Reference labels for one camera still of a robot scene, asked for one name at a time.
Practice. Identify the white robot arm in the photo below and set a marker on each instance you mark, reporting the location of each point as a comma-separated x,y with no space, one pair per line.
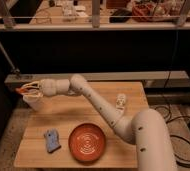
146,130

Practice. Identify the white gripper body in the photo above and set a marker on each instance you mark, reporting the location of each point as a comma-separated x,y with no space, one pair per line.
48,87

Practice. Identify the small white figurine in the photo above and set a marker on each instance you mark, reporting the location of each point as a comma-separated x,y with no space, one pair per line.
121,101

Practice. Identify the metal railing shelf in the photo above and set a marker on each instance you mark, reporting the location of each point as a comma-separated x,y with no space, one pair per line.
93,15

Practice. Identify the blue sponge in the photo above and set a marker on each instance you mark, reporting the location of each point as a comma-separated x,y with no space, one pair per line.
52,140

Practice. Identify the orange ridged bowl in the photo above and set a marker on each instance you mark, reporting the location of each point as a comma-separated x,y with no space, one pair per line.
87,143

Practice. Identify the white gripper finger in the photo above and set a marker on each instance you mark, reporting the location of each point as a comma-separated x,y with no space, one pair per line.
33,85
33,94

